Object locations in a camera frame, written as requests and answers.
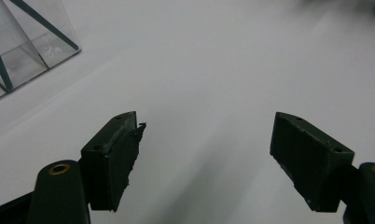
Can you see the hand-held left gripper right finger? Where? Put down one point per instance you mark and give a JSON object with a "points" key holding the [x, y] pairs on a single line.
{"points": [[313, 161]]}

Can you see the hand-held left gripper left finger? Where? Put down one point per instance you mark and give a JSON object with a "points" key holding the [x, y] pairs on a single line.
{"points": [[108, 168]]}

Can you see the clear plastic compartment organizer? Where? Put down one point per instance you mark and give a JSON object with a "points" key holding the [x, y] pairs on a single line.
{"points": [[20, 65]]}

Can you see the white table cover sheet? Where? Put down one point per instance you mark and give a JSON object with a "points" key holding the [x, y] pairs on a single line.
{"points": [[207, 77]]}

